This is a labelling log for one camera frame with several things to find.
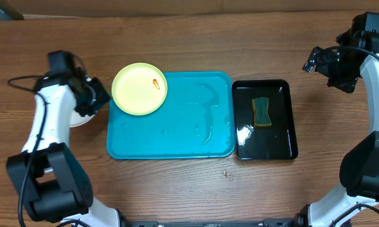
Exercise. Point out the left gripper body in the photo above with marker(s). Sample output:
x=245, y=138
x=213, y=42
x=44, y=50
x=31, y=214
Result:
x=96, y=96

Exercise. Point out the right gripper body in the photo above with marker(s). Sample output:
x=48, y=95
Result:
x=340, y=71

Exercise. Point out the white plate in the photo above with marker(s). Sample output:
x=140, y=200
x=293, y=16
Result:
x=77, y=120

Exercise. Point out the yellow-green plate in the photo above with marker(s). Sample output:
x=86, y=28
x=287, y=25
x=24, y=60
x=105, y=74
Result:
x=139, y=89

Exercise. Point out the yellow green scrub sponge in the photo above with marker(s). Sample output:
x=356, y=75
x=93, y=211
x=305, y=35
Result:
x=260, y=107

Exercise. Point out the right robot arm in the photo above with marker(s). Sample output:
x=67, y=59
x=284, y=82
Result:
x=358, y=188

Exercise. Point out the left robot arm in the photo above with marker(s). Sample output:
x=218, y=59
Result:
x=51, y=184

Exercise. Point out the black water tray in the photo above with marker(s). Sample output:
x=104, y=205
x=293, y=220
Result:
x=277, y=142

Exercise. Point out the teal plastic tray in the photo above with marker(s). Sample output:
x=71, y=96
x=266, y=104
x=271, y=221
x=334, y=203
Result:
x=196, y=120

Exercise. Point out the dark object top left corner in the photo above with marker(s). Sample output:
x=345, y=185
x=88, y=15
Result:
x=8, y=11

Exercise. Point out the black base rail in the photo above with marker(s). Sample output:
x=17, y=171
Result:
x=269, y=222

